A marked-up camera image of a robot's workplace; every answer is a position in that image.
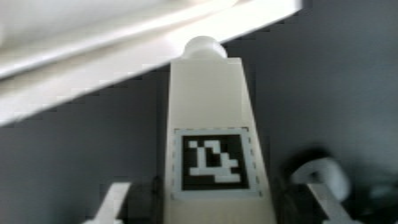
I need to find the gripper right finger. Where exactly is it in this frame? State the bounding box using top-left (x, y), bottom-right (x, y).
top-left (274, 181), bottom-right (366, 224)

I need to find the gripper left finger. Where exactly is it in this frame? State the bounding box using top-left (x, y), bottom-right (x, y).
top-left (78, 180), bottom-right (162, 224)

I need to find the white square desk top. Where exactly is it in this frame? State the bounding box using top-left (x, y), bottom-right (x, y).
top-left (0, 0), bottom-right (304, 128)

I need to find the white leg with peg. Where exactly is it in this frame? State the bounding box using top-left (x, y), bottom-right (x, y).
top-left (290, 157), bottom-right (352, 201)

